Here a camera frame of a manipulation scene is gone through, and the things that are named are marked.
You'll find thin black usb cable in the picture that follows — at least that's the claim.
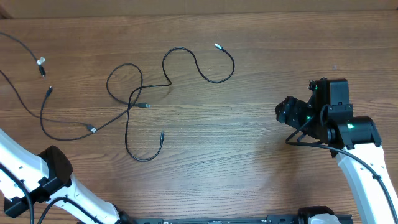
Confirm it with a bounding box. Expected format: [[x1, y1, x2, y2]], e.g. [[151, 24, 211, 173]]
[[39, 63, 151, 141]]

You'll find short black usb cable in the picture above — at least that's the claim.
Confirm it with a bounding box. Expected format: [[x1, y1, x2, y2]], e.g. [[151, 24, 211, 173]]
[[0, 31, 98, 134]]

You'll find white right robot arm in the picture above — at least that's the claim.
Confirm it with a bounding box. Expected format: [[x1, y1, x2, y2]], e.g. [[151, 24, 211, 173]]
[[275, 78, 397, 223]]

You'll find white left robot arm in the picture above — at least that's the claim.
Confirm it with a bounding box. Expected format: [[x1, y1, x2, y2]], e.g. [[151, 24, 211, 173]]
[[1, 131, 134, 223]]

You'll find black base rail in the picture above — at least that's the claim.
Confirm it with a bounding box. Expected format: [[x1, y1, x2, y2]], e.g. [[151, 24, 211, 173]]
[[77, 214, 354, 224]]

